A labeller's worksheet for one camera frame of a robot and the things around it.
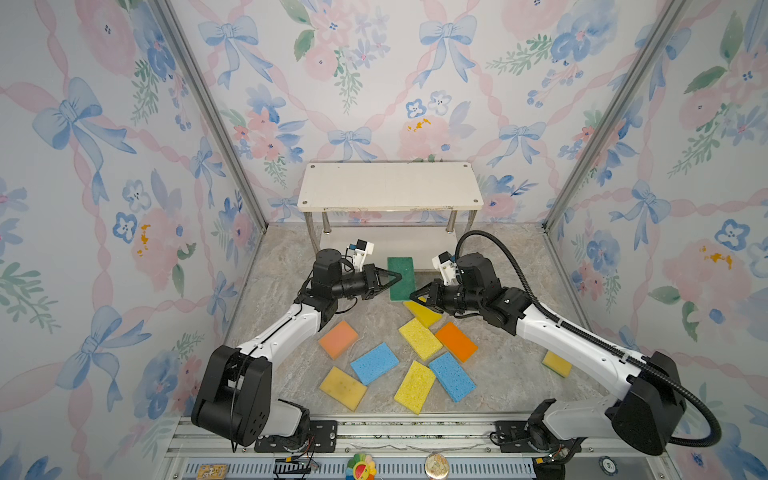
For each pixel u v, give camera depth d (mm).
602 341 460
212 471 689
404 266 770
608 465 704
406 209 783
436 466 702
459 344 896
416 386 806
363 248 748
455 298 648
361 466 689
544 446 656
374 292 715
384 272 747
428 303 675
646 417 391
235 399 419
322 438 744
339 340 882
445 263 712
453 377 816
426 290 720
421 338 902
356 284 703
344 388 800
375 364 838
